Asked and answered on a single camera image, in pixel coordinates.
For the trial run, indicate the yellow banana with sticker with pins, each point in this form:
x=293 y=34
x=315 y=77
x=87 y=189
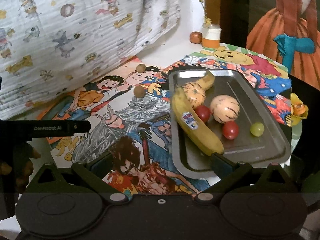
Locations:
x=197 y=131

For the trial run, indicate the brown wooden post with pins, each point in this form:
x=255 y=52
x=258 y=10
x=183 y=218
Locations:
x=212 y=10

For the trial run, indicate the metal tray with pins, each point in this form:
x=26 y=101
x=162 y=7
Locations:
x=273 y=146

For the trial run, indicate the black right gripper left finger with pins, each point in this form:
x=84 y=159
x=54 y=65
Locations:
x=51 y=179

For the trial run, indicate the brown longan fruit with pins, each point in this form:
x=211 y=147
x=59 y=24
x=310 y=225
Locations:
x=141 y=68
x=139 y=92

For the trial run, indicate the red cherry tomato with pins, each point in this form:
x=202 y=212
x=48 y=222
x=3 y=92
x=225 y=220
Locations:
x=230 y=130
x=203 y=112

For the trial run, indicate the girl orange dress painting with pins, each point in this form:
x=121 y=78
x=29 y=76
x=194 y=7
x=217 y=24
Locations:
x=289 y=34

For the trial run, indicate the green grape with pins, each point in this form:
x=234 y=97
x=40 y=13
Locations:
x=257 y=129

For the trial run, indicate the brown round ornament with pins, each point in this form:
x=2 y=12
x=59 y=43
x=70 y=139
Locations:
x=195 y=37

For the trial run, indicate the striped pepino melon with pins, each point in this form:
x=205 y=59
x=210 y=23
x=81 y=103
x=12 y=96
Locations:
x=195 y=94
x=224 y=108

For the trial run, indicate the white cartoon print cloth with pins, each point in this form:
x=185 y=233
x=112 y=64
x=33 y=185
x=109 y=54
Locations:
x=51 y=47

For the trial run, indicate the yellow orange artificial flower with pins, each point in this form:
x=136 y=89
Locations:
x=299 y=111

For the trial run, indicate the colourful anime collage paper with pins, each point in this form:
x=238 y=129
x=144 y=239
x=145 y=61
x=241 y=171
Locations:
x=148 y=119

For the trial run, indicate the anime boys drawing paper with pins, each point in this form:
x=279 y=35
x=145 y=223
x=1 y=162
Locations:
x=93 y=96

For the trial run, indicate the orange white jar with flowers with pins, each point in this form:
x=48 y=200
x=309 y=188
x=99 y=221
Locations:
x=211 y=36

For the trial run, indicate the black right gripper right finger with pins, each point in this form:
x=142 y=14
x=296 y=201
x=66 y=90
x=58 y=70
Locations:
x=270 y=185

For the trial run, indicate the winnie pooh drawing paper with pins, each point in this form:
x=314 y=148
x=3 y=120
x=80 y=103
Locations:
x=234 y=57

